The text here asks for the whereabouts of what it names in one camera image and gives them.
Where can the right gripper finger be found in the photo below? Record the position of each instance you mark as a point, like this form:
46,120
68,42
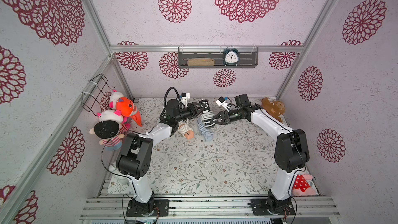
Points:
221,116
218,121

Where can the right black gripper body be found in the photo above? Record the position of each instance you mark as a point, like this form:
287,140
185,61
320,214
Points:
226,117

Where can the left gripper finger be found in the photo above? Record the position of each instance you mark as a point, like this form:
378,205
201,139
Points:
202,104
204,111

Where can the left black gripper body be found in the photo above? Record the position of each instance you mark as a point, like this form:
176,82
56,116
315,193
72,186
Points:
186,113

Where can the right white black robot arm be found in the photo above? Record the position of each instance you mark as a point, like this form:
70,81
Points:
291,150

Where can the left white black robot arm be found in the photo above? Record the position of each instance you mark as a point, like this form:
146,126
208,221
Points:
134,158

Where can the light blue power strip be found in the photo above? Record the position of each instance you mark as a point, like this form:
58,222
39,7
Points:
205,132

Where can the brown teddy bear plush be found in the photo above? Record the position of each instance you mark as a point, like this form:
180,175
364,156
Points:
275,108

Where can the tan pouch on shelf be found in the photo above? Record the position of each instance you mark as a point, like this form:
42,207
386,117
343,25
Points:
200,62

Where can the floral table mat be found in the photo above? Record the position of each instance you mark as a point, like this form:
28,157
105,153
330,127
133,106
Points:
239,160

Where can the orange fish plush toy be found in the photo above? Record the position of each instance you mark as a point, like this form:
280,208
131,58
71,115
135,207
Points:
126,106

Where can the teal alarm clock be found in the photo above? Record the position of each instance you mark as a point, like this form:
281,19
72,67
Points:
231,57

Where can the black faced striped plush doll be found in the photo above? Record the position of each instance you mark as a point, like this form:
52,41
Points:
110,129

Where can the pink plush red dotted dress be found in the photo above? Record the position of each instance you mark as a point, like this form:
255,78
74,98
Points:
302,187

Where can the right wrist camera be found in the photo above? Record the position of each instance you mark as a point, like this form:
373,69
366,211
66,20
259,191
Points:
223,101

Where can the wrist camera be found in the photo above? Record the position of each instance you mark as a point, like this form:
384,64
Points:
185,98
223,101

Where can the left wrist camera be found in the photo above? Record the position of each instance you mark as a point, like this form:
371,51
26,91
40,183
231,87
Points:
185,98

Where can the grey wall shelf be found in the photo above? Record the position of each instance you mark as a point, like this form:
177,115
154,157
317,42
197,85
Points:
248,58

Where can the black wire wall basket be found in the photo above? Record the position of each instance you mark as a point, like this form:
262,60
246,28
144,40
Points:
89,99

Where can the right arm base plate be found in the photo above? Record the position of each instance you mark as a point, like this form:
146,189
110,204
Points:
271,207

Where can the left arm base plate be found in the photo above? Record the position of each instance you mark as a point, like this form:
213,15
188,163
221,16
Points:
154,208

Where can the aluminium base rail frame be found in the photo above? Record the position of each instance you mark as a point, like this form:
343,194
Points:
245,208

